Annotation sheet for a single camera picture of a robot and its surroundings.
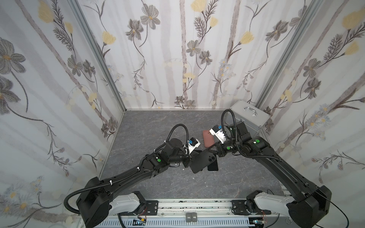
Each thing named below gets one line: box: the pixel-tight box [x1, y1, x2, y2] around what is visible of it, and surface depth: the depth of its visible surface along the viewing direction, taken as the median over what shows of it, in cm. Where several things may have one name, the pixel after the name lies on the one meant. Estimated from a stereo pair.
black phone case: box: [189, 149, 217, 174], surface depth 74 cm
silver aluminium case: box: [228, 100, 271, 131], surface depth 100 cm
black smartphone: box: [207, 153, 219, 171], surface depth 90 cm
